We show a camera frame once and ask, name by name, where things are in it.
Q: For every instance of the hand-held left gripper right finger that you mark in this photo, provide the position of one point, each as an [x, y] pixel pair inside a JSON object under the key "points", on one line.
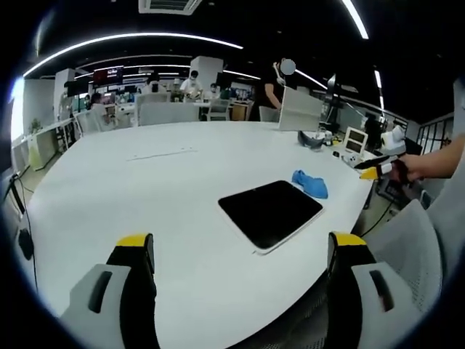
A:
{"points": [[367, 291]]}

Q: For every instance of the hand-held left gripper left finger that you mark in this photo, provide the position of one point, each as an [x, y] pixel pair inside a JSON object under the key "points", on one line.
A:
{"points": [[91, 291]]}

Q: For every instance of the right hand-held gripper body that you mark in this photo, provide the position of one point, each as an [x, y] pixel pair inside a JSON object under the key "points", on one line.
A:
{"points": [[394, 141]]}

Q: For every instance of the blue cleaning cloth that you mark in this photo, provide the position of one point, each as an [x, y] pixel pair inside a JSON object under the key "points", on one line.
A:
{"points": [[312, 183]]}

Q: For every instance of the black mirror with white frame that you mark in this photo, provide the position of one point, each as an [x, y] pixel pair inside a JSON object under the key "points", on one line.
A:
{"points": [[270, 211]]}

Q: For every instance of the person's right hand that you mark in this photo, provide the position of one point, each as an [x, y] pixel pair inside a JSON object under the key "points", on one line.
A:
{"points": [[414, 167]]}

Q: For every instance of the white game controller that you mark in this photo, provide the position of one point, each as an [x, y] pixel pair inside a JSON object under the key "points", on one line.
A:
{"points": [[350, 158]]}

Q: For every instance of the white framed display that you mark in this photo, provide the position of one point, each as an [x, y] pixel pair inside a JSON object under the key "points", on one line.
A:
{"points": [[355, 140]]}

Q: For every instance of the grey mesh office chair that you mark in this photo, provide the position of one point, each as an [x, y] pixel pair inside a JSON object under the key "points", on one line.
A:
{"points": [[407, 240]]}

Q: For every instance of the black headset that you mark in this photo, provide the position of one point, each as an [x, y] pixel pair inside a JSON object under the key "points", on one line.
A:
{"points": [[309, 141]]}

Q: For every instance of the black monitor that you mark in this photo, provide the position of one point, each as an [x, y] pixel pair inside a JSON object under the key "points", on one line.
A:
{"points": [[332, 96]]}

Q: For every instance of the person's grey clothing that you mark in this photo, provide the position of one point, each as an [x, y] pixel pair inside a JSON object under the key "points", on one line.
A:
{"points": [[448, 218]]}

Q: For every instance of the grey partition board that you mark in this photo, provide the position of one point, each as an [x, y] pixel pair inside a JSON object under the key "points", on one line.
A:
{"points": [[299, 111]]}

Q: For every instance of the green potted plant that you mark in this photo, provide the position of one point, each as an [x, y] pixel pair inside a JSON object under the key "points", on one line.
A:
{"points": [[35, 126]]}

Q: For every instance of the long ceiling light strip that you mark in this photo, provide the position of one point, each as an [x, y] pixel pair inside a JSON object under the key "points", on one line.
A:
{"points": [[127, 40]]}

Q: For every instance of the ceiling air vent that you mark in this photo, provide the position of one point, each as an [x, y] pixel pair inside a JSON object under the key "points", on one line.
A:
{"points": [[170, 6]]}

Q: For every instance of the red wall screen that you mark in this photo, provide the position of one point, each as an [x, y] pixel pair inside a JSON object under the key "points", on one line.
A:
{"points": [[108, 74]]}

